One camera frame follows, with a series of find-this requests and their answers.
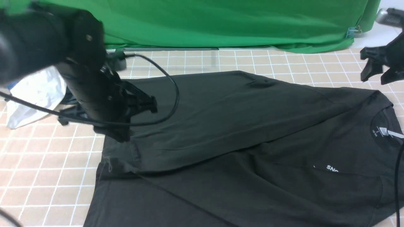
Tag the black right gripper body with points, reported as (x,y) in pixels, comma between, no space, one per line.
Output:
(394,52)

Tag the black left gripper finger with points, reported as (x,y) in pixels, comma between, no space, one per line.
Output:
(74,114)
(135,101)

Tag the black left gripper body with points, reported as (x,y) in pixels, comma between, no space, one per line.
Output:
(102,99)

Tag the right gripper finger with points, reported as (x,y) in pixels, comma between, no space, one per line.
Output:
(392,74)
(376,59)

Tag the dark gray long-sleeved shirt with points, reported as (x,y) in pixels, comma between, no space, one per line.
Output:
(244,150)

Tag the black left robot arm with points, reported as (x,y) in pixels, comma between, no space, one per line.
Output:
(72,40)

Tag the white crumpled shirt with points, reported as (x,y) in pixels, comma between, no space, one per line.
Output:
(45,88)

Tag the dark teal crumpled garment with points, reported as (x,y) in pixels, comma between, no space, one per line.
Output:
(69,98)

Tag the blue binder clip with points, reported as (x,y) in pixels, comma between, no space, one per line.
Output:
(353,32)

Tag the green backdrop cloth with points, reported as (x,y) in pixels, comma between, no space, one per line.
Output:
(297,26)

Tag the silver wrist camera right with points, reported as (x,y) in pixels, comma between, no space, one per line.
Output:
(390,17)

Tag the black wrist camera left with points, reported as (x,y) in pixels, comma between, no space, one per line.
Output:
(117,61)

